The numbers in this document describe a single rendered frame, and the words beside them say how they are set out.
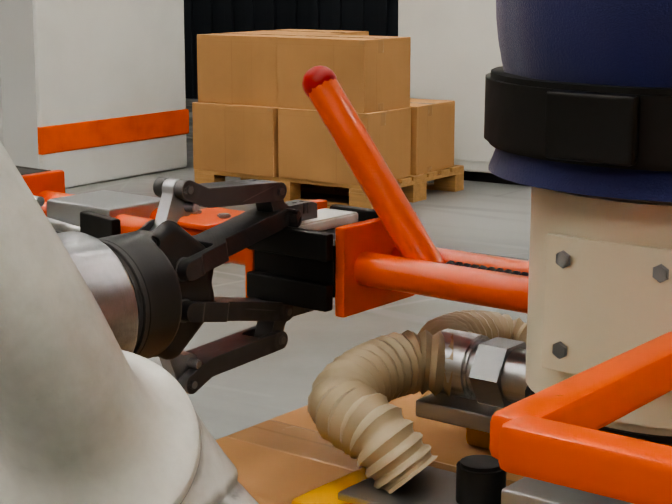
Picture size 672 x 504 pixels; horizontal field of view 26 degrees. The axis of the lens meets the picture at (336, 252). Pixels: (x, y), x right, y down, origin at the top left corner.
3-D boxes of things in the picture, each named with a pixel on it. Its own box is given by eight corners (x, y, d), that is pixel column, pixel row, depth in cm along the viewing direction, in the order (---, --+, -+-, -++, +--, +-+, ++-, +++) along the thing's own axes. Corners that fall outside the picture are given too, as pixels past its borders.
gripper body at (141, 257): (44, 226, 84) (156, 206, 92) (49, 367, 86) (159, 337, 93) (136, 240, 80) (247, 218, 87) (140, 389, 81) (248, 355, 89)
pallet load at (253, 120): (463, 189, 849) (466, 33, 831) (369, 213, 766) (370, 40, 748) (295, 173, 915) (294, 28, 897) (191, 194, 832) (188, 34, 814)
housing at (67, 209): (172, 255, 112) (171, 197, 111) (108, 269, 107) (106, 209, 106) (108, 244, 116) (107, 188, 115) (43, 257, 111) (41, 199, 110)
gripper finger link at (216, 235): (141, 279, 89) (137, 257, 88) (257, 218, 97) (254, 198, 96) (188, 287, 86) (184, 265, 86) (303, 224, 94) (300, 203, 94)
